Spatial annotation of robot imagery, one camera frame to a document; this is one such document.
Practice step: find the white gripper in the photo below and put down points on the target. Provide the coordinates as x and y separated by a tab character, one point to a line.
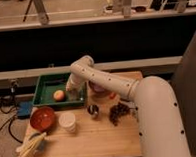
73	86

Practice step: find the white paper cup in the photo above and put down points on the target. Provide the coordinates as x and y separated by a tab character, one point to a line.
67	120

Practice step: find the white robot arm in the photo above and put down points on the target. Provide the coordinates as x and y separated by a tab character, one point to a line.
161	132

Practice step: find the green plastic tray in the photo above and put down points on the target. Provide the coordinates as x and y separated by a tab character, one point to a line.
48	84

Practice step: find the grey chair back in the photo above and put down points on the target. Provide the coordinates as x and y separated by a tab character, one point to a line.
184	85

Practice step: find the red wooden bowl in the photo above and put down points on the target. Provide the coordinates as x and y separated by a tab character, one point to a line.
42	119

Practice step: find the orange round fruit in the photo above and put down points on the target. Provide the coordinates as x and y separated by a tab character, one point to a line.
59	95

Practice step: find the purple bowl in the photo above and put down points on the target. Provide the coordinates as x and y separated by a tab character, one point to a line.
96	88

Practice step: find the small red item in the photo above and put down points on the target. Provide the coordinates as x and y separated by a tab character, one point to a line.
112	95

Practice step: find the small metal cup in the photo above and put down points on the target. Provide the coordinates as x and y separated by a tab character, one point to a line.
93	110

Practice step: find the dark grape bunch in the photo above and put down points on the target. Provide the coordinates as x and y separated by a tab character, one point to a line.
117	111

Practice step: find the blue power box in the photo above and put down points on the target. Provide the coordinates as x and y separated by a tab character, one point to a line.
24	110

